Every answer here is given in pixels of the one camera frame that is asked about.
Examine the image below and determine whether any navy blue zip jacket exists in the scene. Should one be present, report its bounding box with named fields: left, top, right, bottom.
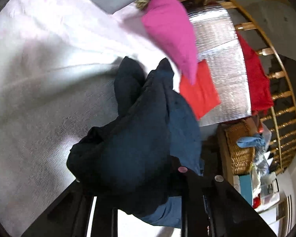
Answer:
left=67, top=57, right=201, bottom=228

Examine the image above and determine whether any teal box on table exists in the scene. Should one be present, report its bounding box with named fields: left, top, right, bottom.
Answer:
left=240, top=174, right=253, bottom=206

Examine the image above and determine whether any wooden side table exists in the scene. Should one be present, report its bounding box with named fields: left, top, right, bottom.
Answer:
left=216, top=125, right=234, bottom=185

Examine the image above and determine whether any wicker basket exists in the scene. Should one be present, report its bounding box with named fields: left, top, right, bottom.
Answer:
left=225, top=120, right=255, bottom=175

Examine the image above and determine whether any blue cloth in basket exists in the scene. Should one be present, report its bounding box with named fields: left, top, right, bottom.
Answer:
left=236, top=133, right=266, bottom=148

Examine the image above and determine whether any red pillow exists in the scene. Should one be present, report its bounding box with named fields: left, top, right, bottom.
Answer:
left=180, top=60, right=221, bottom=120

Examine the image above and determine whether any red blanket on railing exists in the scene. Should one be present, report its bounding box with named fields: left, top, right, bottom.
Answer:
left=236, top=32, right=274, bottom=113

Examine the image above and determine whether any white embossed bed cover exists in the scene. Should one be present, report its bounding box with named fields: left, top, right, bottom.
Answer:
left=0, top=0, right=183, bottom=237

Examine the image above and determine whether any silver foil insulation panel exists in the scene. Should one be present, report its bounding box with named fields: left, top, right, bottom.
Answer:
left=189, top=4, right=251, bottom=126

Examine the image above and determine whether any magenta pillow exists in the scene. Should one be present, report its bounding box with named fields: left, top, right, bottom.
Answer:
left=141, top=0, right=198, bottom=85

